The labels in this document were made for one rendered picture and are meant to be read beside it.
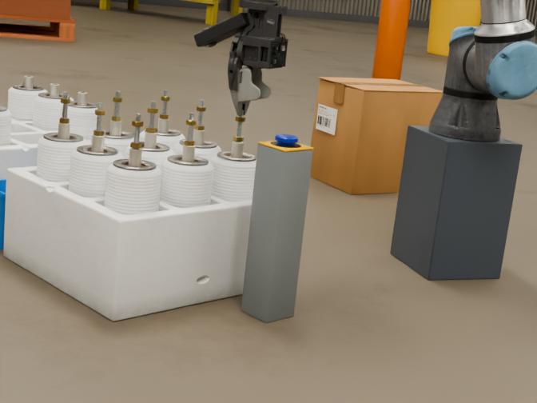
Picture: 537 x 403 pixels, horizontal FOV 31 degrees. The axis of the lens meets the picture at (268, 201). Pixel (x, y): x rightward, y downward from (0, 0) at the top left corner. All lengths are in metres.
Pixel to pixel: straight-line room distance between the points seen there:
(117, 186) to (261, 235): 0.26
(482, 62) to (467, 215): 0.33
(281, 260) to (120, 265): 0.28
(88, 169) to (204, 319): 0.34
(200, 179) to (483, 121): 0.65
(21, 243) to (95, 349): 0.41
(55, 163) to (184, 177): 0.27
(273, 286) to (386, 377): 0.27
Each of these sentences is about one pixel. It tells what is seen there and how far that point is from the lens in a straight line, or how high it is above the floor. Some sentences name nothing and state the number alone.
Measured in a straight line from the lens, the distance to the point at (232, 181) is 1.80.
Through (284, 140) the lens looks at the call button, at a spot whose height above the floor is 0.33.
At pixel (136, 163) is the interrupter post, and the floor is 0.26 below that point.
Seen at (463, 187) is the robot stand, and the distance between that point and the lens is 2.05.
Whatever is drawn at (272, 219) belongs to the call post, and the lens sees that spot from 1.66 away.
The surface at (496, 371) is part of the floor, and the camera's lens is 1.67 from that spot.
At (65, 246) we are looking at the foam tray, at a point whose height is 0.09.
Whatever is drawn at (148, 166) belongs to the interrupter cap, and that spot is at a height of 0.25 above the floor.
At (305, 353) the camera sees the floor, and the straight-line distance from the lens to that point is 1.61.
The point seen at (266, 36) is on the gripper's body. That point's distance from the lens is 1.77.
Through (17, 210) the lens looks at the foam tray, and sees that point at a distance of 1.90.
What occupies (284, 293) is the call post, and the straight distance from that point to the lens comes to 1.72.
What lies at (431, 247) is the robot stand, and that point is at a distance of 2.06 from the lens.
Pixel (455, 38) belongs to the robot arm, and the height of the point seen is 0.50.
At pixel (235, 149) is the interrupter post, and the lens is 1.83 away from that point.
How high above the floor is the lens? 0.63
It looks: 14 degrees down
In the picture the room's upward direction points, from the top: 6 degrees clockwise
